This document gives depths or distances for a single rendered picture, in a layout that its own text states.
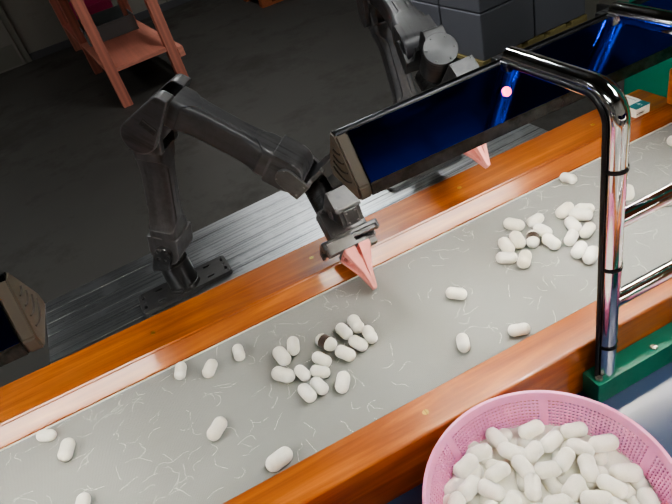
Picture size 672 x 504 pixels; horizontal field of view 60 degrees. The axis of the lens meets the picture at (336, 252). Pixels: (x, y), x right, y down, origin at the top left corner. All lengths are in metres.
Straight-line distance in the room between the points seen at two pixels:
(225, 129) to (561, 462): 0.67
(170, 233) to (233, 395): 0.38
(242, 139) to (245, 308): 0.28
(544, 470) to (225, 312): 0.55
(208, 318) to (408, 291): 0.34
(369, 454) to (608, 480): 0.26
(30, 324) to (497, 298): 0.63
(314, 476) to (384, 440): 0.09
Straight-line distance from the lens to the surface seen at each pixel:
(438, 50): 0.98
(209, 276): 1.26
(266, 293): 1.00
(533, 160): 1.19
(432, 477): 0.72
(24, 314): 0.63
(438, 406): 0.77
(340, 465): 0.75
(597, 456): 0.77
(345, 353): 0.86
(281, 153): 0.95
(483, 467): 0.76
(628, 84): 1.45
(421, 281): 0.97
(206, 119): 0.97
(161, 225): 1.14
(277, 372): 0.87
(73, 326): 1.35
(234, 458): 0.83
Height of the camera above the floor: 1.38
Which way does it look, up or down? 36 degrees down
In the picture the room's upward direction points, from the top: 18 degrees counter-clockwise
